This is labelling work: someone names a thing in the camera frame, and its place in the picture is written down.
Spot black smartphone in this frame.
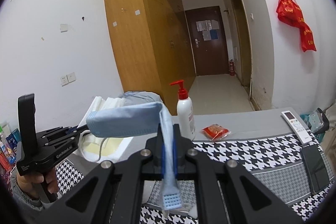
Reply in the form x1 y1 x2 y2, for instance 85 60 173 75
300 145 329 195

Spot white styrofoam box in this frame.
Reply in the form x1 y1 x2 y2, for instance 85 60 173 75
77 96 198 219

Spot white wall sockets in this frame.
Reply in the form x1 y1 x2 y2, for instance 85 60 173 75
60 72 76 86

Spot wooden wardrobe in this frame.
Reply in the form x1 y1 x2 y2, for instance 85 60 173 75
104 0 195 115

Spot light blue crumpled sheet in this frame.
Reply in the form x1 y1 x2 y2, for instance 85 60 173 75
120 91 163 106

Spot blue face mask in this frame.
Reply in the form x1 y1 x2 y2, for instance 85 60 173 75
87 102 182 210

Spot dark brown door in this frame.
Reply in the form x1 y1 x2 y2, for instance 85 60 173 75
185 6 229 76

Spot houndstooth table mat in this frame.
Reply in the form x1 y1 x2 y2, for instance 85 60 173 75
53 131 334 224

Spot red snack packet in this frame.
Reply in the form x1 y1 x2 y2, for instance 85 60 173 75
202 124 231 141

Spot red hanging plastic bags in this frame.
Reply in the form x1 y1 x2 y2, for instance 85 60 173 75
276 0 317 52

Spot red fire extinguisher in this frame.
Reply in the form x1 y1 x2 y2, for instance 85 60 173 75
229 59 235 76

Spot person's left hand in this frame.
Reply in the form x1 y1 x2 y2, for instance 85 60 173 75
16 168 59 199

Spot white remote control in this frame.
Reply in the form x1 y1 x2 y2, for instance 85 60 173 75
281 111 312 145

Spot white pump bottle red cap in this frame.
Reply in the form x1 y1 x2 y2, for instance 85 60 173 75
170 80 195 140

